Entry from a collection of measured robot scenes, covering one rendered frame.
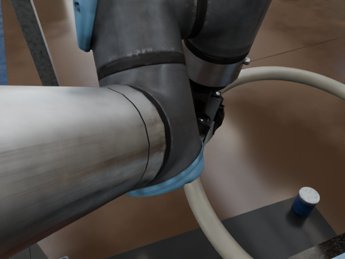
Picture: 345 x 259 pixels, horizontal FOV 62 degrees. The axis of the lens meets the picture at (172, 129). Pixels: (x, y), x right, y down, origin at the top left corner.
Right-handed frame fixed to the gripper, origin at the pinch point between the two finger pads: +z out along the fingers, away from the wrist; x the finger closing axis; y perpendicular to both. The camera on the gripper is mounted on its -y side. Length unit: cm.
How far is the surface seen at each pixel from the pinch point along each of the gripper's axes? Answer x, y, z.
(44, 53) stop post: -86, -52, 55
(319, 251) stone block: 38.1, 3.6, 18.5
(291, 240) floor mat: 62, -30, 92
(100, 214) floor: -33, -8, 109
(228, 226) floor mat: 32, -26, 97
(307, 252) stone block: 35.9, 4.5, 19.8
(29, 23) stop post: -91, -53, 40
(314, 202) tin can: 66, -49, 80
